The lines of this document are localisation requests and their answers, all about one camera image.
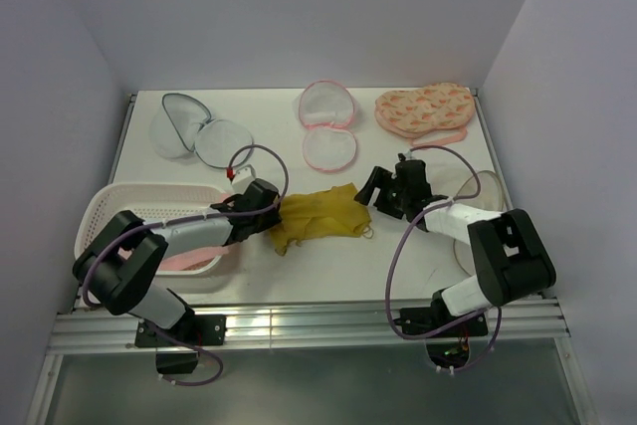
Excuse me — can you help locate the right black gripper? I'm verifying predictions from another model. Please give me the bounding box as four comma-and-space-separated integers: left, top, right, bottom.
354, 166, 410, 220

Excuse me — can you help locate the clear mesh laundry bag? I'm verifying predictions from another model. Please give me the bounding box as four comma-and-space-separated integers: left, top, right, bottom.
452, 170, 507, 276

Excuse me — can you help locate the peach patterned laundry bag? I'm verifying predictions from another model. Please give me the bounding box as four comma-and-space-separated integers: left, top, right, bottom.
374, 82, 476, 147

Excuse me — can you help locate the pink trimmed mesh laundry bag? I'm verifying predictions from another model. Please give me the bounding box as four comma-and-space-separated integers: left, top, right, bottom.
297, 80, 357, 173

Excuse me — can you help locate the aluminium mounting rail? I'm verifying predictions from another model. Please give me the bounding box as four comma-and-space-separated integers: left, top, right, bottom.
46, 297, 570, 355

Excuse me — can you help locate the purple cable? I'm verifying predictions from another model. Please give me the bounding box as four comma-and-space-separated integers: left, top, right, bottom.
385, 144, 502, 374
82, 144, 291, 389

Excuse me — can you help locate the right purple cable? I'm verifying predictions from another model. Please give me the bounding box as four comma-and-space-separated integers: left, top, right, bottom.
385, 144, 502, 374

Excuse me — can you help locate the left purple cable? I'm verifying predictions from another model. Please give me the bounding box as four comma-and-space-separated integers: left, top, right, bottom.
82, 144, 291, 389

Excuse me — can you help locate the white plastic basket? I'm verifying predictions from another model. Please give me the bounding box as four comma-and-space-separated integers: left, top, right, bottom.
74, 182, 217, 278

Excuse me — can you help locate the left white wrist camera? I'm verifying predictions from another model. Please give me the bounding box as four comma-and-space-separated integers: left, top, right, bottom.
226, 164, 256, 194

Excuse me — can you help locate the grey trimmed mesh laundry bag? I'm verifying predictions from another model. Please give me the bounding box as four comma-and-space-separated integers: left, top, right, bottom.
148, 93, 254, 169

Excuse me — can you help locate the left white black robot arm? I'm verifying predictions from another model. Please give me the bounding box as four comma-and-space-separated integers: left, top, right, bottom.
73, 178, 281, 344

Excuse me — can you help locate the pink bra in basket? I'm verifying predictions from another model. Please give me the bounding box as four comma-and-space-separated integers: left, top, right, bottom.
153, 187, 235, 277

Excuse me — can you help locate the yellow bra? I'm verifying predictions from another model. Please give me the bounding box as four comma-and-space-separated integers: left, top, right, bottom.
269, 183, 374, 256

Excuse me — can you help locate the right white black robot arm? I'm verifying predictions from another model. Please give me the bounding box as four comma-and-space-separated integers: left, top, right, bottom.
354, 157, 556, 339

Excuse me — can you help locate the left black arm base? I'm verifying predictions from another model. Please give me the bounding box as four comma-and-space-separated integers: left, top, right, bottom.
134, 314, 227, 386

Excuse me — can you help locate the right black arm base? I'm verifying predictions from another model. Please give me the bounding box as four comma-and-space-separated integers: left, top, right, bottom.
393, 298, 489, 370

